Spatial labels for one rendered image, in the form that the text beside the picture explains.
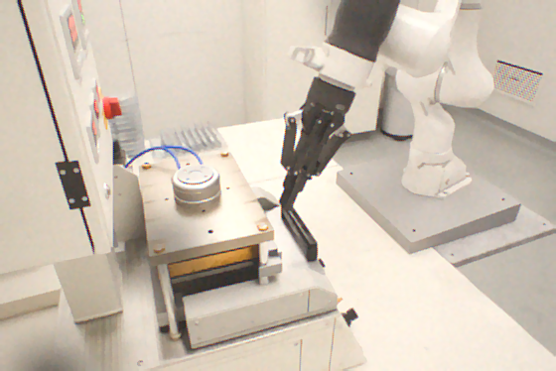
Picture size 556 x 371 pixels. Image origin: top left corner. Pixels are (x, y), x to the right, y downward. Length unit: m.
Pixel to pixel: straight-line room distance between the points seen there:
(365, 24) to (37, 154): 0.46
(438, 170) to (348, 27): 0.72
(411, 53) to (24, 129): 0.55
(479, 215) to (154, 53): 2.42
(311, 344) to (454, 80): 0.75
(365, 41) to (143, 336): 0.58
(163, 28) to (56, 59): 2.64
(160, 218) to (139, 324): 0.19
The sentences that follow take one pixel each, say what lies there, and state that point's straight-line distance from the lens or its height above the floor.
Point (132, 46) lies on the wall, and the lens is 3.05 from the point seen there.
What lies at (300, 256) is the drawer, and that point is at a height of 0.97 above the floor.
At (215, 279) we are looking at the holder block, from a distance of 0.69.
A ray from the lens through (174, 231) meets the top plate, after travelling 0.61.
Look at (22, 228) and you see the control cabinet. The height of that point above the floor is 1.21.
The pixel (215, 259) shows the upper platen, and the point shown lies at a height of 1.05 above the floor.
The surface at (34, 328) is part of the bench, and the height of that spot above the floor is 0.75.
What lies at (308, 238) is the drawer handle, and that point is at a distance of 0.74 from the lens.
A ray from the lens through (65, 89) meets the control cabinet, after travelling 0.44.
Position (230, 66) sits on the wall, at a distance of 3.22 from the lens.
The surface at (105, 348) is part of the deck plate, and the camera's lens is 0.73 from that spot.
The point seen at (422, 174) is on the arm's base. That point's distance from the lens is 1.28.
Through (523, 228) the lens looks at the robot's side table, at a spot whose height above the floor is 0.75.
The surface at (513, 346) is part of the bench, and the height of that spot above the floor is 0.75.
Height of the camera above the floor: 1.48
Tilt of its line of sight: 31 degrees down
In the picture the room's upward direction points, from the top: straight up
